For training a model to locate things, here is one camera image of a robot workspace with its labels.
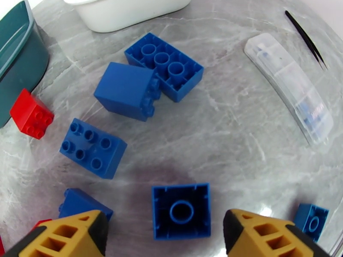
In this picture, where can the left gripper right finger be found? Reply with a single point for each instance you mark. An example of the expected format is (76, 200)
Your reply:
(238, 242)

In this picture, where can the white plastic container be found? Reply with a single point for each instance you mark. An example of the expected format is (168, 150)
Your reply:
(128, 15)

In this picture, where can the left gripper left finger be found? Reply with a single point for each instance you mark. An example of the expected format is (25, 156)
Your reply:
(85, 245)

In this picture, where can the red two-by-two lego brick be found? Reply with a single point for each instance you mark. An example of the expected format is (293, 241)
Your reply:
(24, 109)

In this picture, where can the blue two-by-two lego brick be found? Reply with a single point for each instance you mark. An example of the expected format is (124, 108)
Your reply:
(123, 87)
(308, 216)
(160, 200)
(80, 201)

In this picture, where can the black tweezers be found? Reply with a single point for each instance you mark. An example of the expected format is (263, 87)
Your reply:
(304, 36)

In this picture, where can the teal plastic container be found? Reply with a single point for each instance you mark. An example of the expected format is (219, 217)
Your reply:
(21, 66)

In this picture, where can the blue two-by-three lego brick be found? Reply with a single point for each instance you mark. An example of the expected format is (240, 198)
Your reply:
(107, 165)

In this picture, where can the blue two-by-four lego brick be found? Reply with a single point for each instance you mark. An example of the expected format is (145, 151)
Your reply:
(160, 59)

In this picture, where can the clear plastic case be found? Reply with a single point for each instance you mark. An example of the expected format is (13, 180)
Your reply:
(289, 85)

